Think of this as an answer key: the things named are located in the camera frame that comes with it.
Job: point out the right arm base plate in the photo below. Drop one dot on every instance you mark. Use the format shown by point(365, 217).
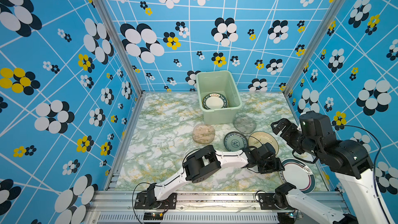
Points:
point(267, 201)

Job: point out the right aluminium corner post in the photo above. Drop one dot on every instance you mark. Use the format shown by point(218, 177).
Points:
point(314, 43)

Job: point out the white plate red green rim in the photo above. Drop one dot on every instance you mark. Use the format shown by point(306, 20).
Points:
point(298, 174)

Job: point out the pink glass plate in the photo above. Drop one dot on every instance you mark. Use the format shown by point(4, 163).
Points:
point(203, 134)

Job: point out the light green plastic bin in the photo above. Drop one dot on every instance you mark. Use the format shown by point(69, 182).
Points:
point(219, 82)

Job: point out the blue floral ceramic plate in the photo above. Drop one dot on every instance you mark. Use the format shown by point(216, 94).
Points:
point(235, 141)

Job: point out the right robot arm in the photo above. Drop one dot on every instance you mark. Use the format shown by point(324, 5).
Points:
point(350, 162)

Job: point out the clear glass plate centre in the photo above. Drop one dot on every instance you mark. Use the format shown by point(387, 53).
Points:
point(191, 151)

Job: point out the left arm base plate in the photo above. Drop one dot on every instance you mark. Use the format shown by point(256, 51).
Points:
point(144, 201)

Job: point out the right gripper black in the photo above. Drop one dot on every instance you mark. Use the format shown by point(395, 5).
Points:
point(290, 127)

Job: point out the aluminium front rail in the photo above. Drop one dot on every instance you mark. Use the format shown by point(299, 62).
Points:
point(191, 207)

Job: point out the aluminium corner post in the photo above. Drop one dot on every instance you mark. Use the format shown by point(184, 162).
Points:
point(111, 29)
point(314, 43)

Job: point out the beige ceramic plate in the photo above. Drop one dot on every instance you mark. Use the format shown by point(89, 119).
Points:
point(256, 139)

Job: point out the left aluminium corner post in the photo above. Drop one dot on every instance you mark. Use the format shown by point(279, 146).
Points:
point(111, 29)

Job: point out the clear glass plate near bin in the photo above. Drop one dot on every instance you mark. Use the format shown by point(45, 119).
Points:
point(244, 124)

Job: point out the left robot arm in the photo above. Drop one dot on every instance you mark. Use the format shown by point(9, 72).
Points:
point(202, 163)

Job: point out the white plate dark lettered rim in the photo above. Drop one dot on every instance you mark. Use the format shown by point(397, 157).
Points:
point(214, 101)

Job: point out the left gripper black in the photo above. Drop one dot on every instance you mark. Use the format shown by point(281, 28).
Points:
point(276, 165)

